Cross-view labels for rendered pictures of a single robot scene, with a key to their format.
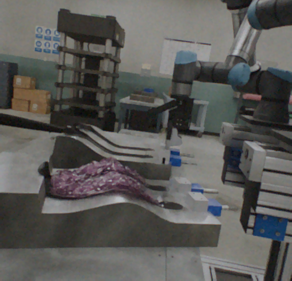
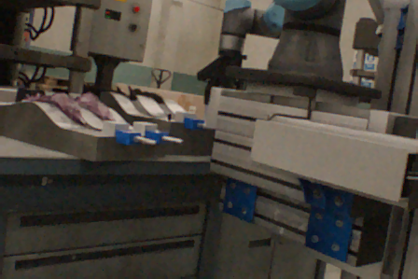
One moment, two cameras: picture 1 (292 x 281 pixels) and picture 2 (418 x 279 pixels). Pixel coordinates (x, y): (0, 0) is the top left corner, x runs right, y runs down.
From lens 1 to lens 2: 106 cm
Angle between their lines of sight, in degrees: 44
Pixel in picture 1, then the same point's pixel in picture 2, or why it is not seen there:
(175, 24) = not seen: outside the picture
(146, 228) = (42, 129)
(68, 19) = (369, 30)
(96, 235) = (12, 128)
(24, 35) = not seen: hidden behind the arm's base
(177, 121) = (220, 82)
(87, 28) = not seen: hidden behind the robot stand
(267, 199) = (219, 151)
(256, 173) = (211, 118)
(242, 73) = (271, 12)
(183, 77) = (225, 27)
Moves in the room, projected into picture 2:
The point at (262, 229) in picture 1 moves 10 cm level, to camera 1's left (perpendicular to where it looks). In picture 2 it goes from (229, 202) to (197, 190)
